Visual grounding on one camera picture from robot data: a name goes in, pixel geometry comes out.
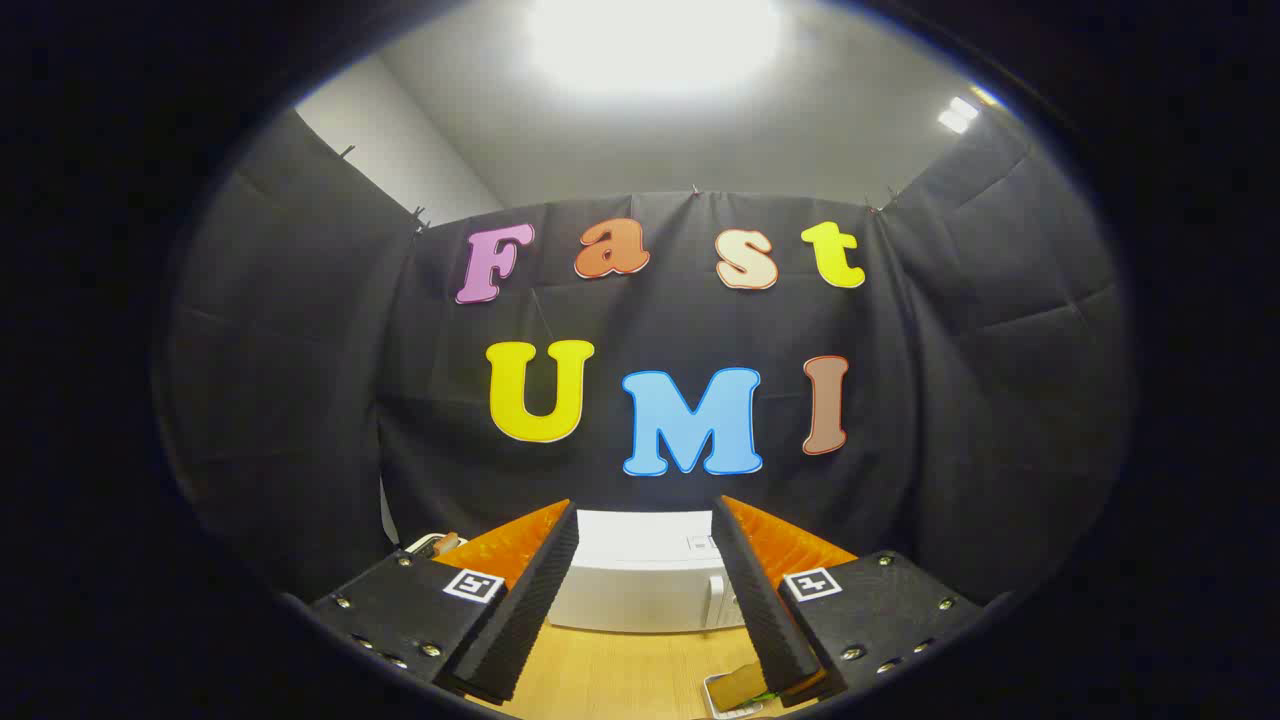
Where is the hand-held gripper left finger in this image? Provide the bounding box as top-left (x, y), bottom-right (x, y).
top-left (308, 498), bottom-right (581, 704)

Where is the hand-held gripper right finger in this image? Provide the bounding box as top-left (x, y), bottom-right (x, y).
top-left (710, 494), bottom-right (988, 709)

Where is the brown bread lettuce sandwich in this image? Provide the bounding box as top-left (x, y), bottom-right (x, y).
top-left (710, 662), bottom-right (777, 713)

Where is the white microwave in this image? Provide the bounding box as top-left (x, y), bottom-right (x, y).
top-left (548, 510), bottom-right (747, 634)

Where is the small white tray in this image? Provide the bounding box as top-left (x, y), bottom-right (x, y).
top-left (703, 672), bottom-right (767, 720)

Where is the ceiling light panel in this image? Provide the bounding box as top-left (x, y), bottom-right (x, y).
top-left (528, 0), bottom-right (783, 98)

